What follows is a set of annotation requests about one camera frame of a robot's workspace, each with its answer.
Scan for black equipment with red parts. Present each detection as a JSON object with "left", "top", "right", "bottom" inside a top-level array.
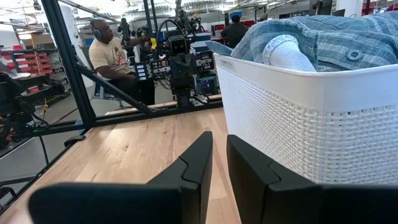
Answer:
[{"left": 0, "top": 71, "right": 67, "bottom": 147}]

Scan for blue plaid shirt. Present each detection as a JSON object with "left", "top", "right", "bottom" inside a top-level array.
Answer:
[{"left": 205, "top": 11, "right": 398, "bottom": 73}]

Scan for office chair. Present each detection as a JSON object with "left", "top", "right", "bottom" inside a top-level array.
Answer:
[{"left": 92, "top": 80, "right": 126, "bottom": 110}]

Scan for cardboard box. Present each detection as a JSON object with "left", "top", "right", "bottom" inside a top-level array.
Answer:
[{"left": 21, "top": 32, "right": 55, "bottom": 48}]

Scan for black headphones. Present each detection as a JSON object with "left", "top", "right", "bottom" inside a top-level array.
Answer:
[{"left": 91, "top": 20, "right": 104, "bottom": 41}]

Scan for white woven plastic laundry basket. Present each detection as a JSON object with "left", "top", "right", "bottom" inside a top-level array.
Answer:
[{"left": 213, "top": 52, "right": 398, "bottom": 186}]

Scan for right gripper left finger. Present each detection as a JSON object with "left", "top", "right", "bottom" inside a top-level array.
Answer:
[{"left": 27, "top": 131, "right": 214, "bottom": 224}]

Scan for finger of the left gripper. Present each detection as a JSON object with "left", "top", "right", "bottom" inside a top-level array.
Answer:
[
  {"left": 183, "top": 53, "right": 197, "bottom": 91},
  {"left": 170, "top": 53, "right": 184, "bottom": 91}
]

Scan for shelf with red bins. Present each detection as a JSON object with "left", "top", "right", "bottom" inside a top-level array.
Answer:
[{"left": 0, "top": 45, "right": 59, "bottom": 76}]

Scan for standing person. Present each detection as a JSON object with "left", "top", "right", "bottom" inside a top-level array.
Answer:
[{"left": 220, "top": 14, "right": 249, "bottom": 49}]

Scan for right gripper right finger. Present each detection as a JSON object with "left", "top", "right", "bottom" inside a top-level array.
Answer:
[{"left": 226, "top": 134, "right": 398, "bottom": 224}]

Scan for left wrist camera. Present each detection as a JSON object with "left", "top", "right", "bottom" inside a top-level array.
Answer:
[{"left": 167, "top": 34, "right": 191, "bottom": 57}]

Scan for seated person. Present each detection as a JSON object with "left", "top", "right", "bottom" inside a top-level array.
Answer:
[{"left": 88, "top": 18, "right": 156, "bottom": 106}]

